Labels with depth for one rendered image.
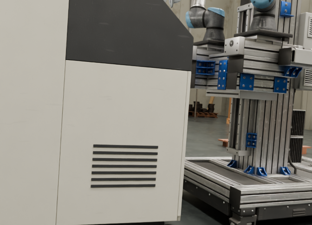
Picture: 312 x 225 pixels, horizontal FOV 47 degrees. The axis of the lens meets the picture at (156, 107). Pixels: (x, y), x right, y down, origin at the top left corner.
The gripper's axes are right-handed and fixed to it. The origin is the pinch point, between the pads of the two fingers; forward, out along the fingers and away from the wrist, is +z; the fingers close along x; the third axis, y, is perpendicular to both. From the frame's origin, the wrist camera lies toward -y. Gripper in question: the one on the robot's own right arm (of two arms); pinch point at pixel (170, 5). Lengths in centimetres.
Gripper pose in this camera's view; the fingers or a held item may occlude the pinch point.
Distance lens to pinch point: 221.2
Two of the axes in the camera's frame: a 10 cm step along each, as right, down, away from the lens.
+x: -2.9, -0.6, 9.5
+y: 9.5, 0.6, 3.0
